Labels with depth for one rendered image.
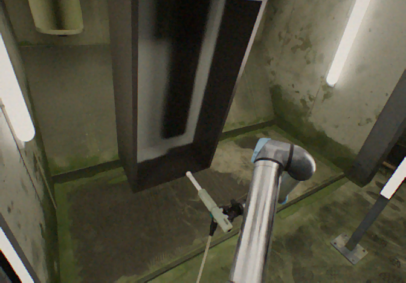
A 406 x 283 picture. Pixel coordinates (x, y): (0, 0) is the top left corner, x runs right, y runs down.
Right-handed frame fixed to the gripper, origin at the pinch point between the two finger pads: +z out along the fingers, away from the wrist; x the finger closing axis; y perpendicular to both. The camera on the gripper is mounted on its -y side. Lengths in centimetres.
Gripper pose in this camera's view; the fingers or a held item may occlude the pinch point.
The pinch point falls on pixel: (214, 217)
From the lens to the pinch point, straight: 142.8
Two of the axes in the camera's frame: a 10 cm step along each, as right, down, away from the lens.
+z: -8.3, 1.2, -5.4
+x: -5.2, -5.3, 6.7
